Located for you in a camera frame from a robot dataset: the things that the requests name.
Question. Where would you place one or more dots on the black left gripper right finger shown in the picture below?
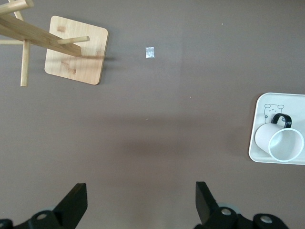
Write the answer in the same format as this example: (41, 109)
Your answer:
(207, 210)

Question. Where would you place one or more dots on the small clear tape piece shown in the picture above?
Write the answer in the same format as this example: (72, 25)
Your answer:
(149, 53)

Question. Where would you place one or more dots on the wooden mug tree rack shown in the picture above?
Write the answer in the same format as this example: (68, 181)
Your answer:
(76, 64)

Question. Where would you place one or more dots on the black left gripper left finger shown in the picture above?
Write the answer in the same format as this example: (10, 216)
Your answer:
(66, 210)

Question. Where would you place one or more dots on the white tray with bear print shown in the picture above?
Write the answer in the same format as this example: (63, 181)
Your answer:
(259, 105)

